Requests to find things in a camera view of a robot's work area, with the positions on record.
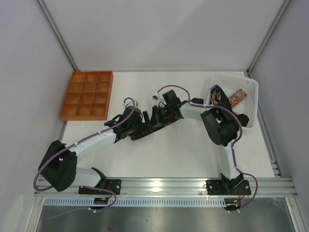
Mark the dark red patterned tie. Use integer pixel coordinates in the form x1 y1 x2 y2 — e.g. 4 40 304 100
130 97 204 141

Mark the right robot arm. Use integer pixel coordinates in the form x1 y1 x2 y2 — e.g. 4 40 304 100
150 90 244 193

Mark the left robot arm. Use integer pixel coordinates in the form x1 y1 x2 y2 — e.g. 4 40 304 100
34 106 150 192

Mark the orange wooden compartment tray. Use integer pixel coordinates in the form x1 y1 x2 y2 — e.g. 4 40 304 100
59 71 113 121

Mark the white plastic mesh basket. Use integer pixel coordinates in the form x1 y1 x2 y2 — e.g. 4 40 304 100
206 74 258 131

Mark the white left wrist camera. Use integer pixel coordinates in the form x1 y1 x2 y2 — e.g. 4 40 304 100
123 99 139 108

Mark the aluminium mounting rail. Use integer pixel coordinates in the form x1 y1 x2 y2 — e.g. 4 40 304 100
33 176 298 198

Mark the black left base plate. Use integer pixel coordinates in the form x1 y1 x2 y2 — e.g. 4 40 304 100
78 179 122 195

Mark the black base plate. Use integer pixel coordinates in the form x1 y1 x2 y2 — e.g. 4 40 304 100
78 179 122 195
206 179 252 196

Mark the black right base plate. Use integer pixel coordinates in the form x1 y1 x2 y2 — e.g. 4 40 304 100
206 179 252 196

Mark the white slotted cable duct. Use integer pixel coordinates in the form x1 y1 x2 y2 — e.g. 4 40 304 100
44 197 226 207

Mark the left aluminium frame post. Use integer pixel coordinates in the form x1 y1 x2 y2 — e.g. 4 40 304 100
35 0 79 72

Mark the aluminium frame post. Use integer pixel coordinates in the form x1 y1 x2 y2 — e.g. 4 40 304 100
246 0 293 77
35 0 79 72

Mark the right aluminium frame post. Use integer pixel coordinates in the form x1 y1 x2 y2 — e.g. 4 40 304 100
246 0 293 77

